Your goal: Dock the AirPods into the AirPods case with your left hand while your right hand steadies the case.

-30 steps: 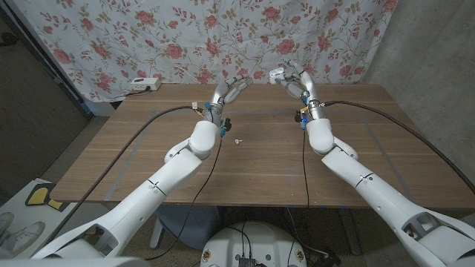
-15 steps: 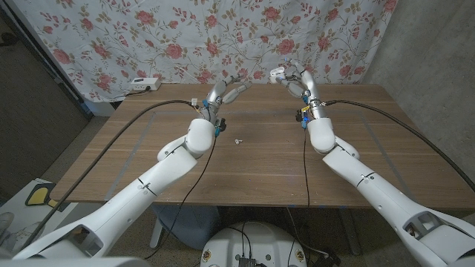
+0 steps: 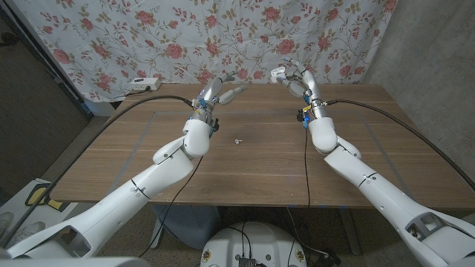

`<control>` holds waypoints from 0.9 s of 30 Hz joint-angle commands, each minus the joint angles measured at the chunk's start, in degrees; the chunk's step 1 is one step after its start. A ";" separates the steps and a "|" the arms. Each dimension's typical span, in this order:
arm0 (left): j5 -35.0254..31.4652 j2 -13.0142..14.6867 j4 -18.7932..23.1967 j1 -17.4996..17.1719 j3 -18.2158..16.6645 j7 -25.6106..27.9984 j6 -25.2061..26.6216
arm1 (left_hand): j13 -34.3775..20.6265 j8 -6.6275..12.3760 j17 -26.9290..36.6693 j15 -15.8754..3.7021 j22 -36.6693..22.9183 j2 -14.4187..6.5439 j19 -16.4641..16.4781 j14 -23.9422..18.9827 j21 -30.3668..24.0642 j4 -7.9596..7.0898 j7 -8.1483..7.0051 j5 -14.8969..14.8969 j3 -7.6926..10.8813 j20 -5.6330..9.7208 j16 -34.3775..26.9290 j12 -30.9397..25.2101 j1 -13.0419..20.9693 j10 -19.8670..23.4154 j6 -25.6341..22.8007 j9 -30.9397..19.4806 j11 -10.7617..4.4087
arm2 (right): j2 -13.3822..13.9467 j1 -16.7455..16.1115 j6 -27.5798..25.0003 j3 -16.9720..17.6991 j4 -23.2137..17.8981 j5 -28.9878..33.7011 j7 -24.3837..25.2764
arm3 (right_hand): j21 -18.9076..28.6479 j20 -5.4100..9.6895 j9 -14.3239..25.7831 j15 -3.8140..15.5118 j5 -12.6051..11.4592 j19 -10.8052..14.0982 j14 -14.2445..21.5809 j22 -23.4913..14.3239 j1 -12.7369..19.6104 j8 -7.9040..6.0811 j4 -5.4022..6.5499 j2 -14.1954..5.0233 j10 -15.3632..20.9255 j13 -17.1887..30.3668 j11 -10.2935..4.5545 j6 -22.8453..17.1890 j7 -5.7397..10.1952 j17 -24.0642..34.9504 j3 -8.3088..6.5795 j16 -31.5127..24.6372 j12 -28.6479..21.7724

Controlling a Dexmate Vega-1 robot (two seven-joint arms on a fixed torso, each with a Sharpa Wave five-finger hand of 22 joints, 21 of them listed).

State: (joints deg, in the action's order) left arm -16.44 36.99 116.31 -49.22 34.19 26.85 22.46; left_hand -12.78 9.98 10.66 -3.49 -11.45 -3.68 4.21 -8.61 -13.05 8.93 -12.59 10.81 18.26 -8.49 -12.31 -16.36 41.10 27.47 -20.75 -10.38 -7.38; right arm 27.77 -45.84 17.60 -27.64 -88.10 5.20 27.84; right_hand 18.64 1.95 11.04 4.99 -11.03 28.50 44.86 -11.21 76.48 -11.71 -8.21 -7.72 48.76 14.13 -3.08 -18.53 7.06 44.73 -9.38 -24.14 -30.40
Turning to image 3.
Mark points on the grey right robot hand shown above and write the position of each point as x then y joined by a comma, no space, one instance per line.
310,83

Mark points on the black power adapter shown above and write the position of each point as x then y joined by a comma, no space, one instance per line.
328,259

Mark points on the white power strip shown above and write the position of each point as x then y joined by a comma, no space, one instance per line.
145,84

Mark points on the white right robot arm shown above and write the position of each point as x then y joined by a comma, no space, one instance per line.
382,193

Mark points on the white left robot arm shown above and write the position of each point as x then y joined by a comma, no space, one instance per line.
148,181

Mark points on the white robot torso base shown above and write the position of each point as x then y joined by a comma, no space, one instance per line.
256,241

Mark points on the white table leg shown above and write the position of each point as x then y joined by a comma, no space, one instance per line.
156,233

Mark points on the white yellow black floor mat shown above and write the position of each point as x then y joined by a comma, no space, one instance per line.
15,207

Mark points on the floral backdrop cloth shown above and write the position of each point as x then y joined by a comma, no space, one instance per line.
222,37

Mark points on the white shoe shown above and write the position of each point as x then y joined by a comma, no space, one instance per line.
5,221
29,228

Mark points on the grey table leg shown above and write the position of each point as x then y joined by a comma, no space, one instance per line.
349,231

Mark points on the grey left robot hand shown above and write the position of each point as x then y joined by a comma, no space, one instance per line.
209,96

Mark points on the white robot torso edge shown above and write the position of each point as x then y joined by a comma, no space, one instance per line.
74,262

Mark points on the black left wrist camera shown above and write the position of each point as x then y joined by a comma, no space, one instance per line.
214,127

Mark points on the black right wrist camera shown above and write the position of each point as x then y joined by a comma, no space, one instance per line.
301,116

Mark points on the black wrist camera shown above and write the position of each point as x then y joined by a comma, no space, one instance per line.
301,116
214,127

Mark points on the white AirPods case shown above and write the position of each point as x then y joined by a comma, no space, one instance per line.
276,72

